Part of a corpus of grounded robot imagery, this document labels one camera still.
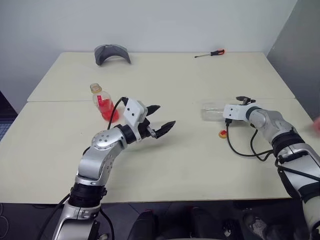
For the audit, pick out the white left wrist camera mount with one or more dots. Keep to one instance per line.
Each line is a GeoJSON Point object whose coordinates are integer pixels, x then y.
{"type": "Point", "coordinates": [132, 110]}

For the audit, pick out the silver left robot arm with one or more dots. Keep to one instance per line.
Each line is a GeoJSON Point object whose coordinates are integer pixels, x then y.
{"type": "Point", "coordinates": [100, 160]}

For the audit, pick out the person bare hand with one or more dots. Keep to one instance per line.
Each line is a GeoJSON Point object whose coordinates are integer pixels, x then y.
{"type": "Point", "coordinates": [317, 127]}

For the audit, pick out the bottle with red liquid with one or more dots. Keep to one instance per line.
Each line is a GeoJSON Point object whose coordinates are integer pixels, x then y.
{"type": "Point", "coordinates": [106, 105]}

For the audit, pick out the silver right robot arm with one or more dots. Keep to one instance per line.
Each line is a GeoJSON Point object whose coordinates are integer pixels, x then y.
{"type": "Point", "coordinates": [287, 140]}

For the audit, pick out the black and orange screwdriver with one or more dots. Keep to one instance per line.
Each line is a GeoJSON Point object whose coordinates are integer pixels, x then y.
{"type": "Point", "coordinates": [216, 52]}

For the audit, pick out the dark rounded shape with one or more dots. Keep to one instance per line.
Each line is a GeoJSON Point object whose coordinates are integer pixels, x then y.
{"type": "Point", "coordinates": [145, 225]}

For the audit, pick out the grey partition panel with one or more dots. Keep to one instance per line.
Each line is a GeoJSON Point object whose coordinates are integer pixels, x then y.
{"type": "Point", "coordinates": [300, 50]}

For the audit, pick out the clear plastic bottle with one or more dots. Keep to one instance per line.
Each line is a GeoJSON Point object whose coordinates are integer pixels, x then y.
{"type": "Point", "coordinates": [211, 111]}

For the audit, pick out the grey baseball cap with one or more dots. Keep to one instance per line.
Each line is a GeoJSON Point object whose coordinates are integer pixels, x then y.
{"type": "Point", "coordinates": [105, 52]}

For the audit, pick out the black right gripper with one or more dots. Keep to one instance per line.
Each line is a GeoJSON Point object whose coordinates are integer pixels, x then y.
{"type": "Point", "coordinates": [243, 99]}

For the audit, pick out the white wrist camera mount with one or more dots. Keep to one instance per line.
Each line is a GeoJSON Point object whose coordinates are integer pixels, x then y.
{"type": "Point", "coordinates": [236, 113]}
{"type": "Point", "coordinates": [132, 110]}

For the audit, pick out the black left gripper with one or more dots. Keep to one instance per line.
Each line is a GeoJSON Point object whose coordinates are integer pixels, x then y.
{"type": "Point", "coordinates": [147, 130]}

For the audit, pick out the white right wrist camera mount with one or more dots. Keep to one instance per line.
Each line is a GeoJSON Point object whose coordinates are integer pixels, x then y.
{"type": "Point", "coordinates": [236, 113]}

